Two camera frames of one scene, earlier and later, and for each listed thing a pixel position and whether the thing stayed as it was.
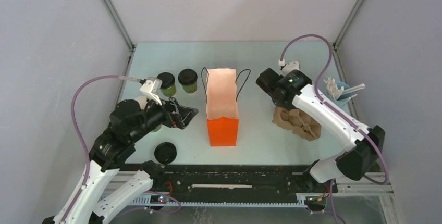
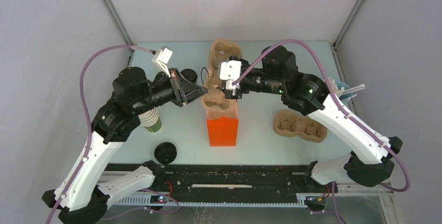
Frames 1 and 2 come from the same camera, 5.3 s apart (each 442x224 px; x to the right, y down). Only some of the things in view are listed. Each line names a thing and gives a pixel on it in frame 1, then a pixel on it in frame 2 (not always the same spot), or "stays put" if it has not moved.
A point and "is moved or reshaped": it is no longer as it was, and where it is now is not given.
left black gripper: (173, 119) -> (187, 91)
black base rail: (232, 183) stays put
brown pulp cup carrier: (297, 121) is moved or reshaped
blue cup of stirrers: (339, 94) stays put
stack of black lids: (165, 152) stays put
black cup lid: (187, 77) stays put
